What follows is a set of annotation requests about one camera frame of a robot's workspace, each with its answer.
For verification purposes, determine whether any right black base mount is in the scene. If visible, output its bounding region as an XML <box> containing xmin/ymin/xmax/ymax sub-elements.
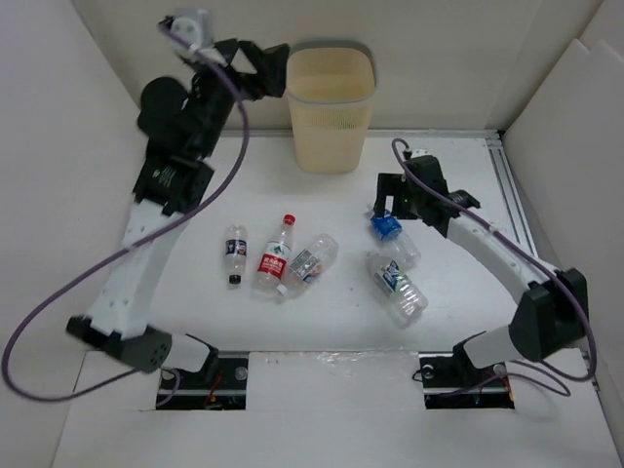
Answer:
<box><xmin>411</xmin><ymin>351</ymin><xmax>515</xmax><ymax>410</ymax></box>

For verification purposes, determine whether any blue label water bottle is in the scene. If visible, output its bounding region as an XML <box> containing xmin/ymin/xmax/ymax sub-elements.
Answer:
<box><xmin>370</xmin><ymin>211</ymin><xmax>421</xmax><ymax>271</ymax></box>

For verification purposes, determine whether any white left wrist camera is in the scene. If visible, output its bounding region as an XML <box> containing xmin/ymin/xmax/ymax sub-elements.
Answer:
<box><xmin>159</xmin><ymin>8</ymin><xmax>215</xmax><ymax>54</ymax></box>

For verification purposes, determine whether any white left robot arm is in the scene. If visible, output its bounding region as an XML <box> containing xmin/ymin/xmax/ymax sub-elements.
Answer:
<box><xmin>66</xmin><ymin>59</ymin><xmax>235</xmax><ymax>387</ymax></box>

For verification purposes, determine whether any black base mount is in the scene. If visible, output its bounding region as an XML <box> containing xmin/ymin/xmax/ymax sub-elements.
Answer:
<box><xmin>411</xmin><ymin>351</ymin><xmax>515</xmax><ymax>410</ymax></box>
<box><xmin>156</xmin><ymin>352</ymin><xmax>250</xmax><ymax>411</ymax></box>

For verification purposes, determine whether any red label water bottle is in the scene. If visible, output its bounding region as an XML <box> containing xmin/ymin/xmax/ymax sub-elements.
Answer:
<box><xmin>253</xmin><ymin>214</ymin><xmax>296</xmax><ymax>295</ymax></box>

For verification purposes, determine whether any clear bottle silver label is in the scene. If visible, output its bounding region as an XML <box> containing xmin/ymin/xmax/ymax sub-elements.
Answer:
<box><xmin>277</xmin><ymin>234</ymin><xmax>339</xmax><ymax>298</ymax></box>

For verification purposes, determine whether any clear bottle blue green label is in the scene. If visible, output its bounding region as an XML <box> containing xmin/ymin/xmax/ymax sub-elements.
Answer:
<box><xmin>366</xmin><ymin>253</ymin><xmax>429</xmax><ymax>329</ymax></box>

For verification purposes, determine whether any small black cap cola bottle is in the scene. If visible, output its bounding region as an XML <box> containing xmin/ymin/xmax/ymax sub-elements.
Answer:
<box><xmin>224</xmin><ymin>225</ymin><xmax>248</xmax><ymax>286</ymax></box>

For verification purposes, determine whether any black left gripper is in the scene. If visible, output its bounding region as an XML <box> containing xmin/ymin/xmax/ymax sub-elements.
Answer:
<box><xmin>192</xmin><ymin>39</ymin><xmax>292</xmax><ymax>158</ymax></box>

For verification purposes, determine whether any beige plastic waste bin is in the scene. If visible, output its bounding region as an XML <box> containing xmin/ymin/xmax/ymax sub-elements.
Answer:
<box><xmin>286</xmin><ymin>39</ymin><xmax>378</xmax><ymax>175</ymax></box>

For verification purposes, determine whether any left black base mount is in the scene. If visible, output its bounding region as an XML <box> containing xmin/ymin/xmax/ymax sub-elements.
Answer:
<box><xmin>156</xmin><ymin>352</ymin><xmax>250</xmax><ymax>411</ymax></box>

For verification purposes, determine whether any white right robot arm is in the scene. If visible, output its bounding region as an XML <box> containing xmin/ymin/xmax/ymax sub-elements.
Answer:
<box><xmin>373</xmin><ymin>173</ymin><xmax>596</xmax><ymax>384</ymax></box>

